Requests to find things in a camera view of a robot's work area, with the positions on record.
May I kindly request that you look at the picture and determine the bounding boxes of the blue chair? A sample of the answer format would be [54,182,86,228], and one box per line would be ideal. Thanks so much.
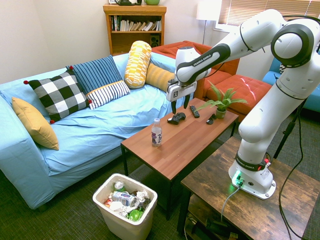
[261,47,320,114]

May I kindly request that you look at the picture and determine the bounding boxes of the wooden bookshelf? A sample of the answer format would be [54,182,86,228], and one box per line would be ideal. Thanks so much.
[102,4,168,57]

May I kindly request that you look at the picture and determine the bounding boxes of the black tv remote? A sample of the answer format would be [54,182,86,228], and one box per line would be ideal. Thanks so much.
[189,105,201,119]

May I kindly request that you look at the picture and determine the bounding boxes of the blue striped pillow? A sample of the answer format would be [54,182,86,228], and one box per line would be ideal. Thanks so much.
[66,54,132,111]

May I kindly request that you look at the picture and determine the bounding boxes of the row of books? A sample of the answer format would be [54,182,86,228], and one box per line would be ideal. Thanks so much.
[110,15,163,32]

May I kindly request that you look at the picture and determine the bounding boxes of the wooden coffee table black frame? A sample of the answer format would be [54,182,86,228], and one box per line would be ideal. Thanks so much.
[120,97,240,221]

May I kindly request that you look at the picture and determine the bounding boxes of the crumpled white paper ball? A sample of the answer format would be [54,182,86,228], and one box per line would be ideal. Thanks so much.
[135,190,151,204]

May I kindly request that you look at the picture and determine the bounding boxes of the rustic dark wood side table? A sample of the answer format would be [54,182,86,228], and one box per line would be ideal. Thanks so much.
[176,136,320,240]

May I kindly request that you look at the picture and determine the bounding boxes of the black camera tripod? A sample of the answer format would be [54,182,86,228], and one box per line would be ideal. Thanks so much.
[272,99,309,160]

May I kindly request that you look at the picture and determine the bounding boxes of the mustard striped pillow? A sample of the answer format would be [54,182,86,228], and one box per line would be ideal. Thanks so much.
[144,62,176,92]

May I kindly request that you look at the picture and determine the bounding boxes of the light blue sofa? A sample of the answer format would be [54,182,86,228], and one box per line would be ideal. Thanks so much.
[0,52,194,210]

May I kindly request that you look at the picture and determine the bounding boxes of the yellow white patterned bolster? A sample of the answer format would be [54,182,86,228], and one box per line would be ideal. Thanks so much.
[124,40,153,90]

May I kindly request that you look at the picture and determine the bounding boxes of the black white checkered pillow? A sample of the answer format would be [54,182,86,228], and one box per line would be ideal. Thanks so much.
[23,66,93,125]

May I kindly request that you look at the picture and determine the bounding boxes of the clear plastic bottle purple label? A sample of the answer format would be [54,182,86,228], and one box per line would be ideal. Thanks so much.
[151,118,164,148]

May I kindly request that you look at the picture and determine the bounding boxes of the small black speaker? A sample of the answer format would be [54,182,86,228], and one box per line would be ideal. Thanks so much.
[149,34,161,48]

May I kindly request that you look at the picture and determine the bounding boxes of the wooden window blinds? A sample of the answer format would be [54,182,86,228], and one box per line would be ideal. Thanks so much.
[218,0,320,27]

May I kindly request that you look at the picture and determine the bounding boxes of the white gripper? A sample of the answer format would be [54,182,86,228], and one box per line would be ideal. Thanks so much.
[166,79,197,115]

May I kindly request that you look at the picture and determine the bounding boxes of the potted green fern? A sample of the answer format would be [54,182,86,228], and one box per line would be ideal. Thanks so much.
[195,80,249,120]

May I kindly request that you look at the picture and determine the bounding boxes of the grey base cable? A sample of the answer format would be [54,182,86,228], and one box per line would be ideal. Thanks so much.
[220,184,242,224]

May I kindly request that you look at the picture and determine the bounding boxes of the white floor lamp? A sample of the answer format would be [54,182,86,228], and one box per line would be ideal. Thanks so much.
[196,0,223,46]

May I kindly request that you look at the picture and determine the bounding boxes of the plain mustard pillow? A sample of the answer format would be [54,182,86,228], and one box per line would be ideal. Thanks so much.
[11,96,60,151]

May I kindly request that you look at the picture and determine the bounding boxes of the green plastic wrapper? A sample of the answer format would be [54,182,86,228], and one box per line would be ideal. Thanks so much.
[127,209,144,221]

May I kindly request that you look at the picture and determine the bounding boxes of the crushed silver drink can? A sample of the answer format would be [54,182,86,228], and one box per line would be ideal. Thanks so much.
[111,191,138,207]

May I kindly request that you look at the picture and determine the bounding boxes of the orange ottoman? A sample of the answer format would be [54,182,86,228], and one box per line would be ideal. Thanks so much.
[204,74,273,123]

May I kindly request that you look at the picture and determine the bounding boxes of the white trash bin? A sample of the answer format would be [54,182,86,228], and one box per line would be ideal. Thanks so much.
[92,173,159,240]

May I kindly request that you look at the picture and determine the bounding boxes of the orange armchair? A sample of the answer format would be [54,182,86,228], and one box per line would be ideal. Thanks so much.
[151,40,241,101]

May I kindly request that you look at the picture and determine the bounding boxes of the black sunglasses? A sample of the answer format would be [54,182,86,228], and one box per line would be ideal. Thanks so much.
[205,113,218,125]

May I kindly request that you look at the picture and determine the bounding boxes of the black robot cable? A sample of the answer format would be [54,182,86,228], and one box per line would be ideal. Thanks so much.
[278,14,320,240]

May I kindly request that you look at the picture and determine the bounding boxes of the black game controller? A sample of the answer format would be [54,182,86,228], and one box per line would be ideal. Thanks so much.
[167,112,187,125]

